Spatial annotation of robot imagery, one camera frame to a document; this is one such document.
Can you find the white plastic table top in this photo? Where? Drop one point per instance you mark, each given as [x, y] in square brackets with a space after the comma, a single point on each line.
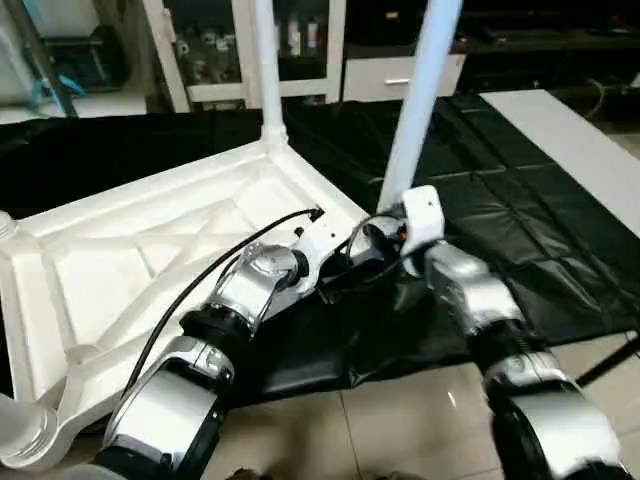
[130, 260]

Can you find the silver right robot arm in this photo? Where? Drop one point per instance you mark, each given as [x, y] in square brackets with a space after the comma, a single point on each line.
[490, 330]

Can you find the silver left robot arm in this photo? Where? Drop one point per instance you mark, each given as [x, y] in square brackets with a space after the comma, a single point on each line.
[230, 320]

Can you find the black work mat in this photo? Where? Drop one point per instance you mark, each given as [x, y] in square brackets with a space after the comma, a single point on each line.
[520, 230]

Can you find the white drawer unit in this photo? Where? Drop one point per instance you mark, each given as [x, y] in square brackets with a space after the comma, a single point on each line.
[400, 75]

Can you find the white glass door cabinet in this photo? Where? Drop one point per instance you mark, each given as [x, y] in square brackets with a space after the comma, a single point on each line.
[230, 45]

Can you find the black metal bench leg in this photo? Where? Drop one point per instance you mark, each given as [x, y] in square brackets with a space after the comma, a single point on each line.
[610, 362]

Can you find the teal plastic object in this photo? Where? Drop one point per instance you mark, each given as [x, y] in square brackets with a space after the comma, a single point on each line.
[45, 85]

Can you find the grey metal pole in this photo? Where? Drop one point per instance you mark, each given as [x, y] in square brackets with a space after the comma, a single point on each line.
[45, 55]

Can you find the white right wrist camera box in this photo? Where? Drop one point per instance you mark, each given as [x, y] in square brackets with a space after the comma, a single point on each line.
[422, 215]

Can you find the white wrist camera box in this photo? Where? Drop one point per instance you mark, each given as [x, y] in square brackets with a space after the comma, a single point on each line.
[320, 245]
[422, 215]

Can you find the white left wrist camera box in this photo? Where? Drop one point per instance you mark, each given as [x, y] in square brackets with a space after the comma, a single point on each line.
[320, 245]

